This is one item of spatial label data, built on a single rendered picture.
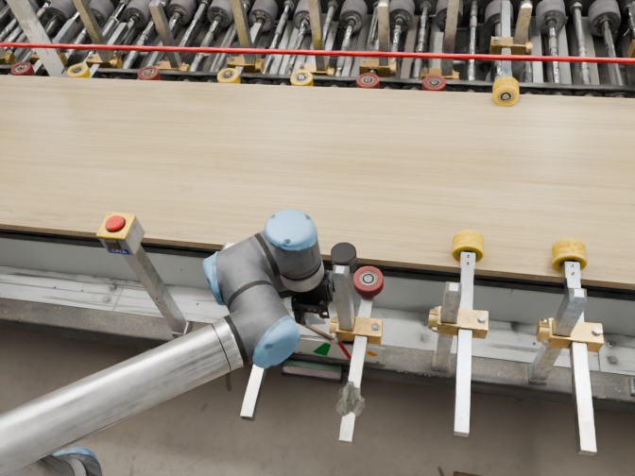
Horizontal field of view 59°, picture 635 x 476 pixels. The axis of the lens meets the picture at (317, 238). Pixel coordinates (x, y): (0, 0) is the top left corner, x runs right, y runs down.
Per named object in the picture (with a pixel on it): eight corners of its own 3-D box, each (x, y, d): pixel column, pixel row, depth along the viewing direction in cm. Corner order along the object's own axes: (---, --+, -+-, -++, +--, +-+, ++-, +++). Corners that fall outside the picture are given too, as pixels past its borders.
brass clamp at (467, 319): (485, 342, 134) (488, 331, 130) (427, 334, 137) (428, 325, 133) (485, 318, 138) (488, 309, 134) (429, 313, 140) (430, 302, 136)
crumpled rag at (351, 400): (363, 419, 132) (362, 416, 130) (334, 415, 134) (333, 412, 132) (368, 383, 137) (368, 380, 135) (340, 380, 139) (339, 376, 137)
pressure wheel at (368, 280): (382, 313, 156) (381, 291, 146) (352, 310, 157) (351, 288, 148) (385, 288, 160) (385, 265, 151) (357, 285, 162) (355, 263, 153)
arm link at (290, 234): (251, 218, 104) (300, 195, 106) (266, 257, 114) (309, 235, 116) (273, 254, 98) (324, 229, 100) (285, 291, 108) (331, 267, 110)
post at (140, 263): (187, 338, 168) (131, 251, 132) (171, 336, 169) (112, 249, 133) (192, 325, 171) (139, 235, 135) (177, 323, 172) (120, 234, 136)
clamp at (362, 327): (381, 345, 147) (380, 336, 143) (330, 339, 150) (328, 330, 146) (383, 326, 151) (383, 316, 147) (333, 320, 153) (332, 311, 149)
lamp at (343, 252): (357, 312, 144) (353, 264, 127) (335, 309, 145) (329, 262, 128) (361, 292, 147) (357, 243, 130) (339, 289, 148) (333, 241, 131)
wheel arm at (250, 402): (255, 422, 140) (251, 416, 137) (242, 420, 141) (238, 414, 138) (292, 276, 165) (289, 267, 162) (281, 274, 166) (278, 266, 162)
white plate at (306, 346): (385, 365, 157) (385, 349, 149) (293, 353, 162) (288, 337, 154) (385, 364, 157) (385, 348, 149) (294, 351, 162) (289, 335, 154)
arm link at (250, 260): (214, 299, 95) (280, 266, 98) (191, 251, 102) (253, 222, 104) (228, 325, 103) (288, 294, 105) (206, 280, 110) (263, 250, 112)
